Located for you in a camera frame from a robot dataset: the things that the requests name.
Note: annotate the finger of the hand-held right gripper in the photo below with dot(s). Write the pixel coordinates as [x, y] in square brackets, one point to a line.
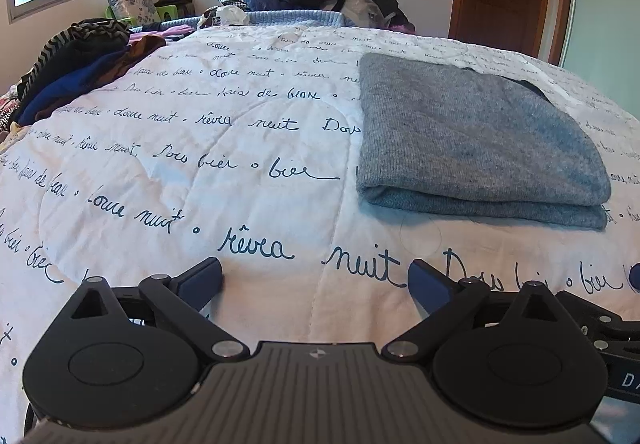
[635, 279]
[590, 311]

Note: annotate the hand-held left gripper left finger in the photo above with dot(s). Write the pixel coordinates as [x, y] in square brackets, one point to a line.
[200, 281]

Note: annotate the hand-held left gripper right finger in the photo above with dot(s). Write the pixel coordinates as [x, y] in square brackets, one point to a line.
[430, 286]

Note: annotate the grey sweater with navy sleeves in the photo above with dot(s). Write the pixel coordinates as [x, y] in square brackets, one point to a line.
[475, 139]

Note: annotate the white script-print quilt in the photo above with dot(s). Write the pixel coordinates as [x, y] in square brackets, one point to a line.
[200, 184]

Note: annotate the royal blue garment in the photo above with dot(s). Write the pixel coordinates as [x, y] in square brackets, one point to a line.
[80, 79]

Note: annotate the brown garment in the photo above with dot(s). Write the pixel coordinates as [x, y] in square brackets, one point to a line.
[145, 44]

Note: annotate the purple garment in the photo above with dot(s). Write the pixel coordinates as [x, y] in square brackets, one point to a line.
[165, 30]

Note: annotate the red floral blanket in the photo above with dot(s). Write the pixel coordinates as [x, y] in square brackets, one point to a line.
[7, 109]

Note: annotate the glass sliding wardrobe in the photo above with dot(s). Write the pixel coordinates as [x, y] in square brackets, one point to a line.
[610, 14]

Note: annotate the white crumpled garment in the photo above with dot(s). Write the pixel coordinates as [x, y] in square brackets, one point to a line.
[232, 14]

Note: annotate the green box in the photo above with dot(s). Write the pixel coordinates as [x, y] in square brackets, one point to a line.
[167, 13]

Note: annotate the black white striped garment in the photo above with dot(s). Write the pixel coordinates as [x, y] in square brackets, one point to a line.
[95, 29]

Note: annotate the dark bag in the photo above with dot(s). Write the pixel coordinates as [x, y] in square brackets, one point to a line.
[175, 0]

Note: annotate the grey plastic bag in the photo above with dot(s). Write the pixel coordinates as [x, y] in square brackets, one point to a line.
[360, 6]

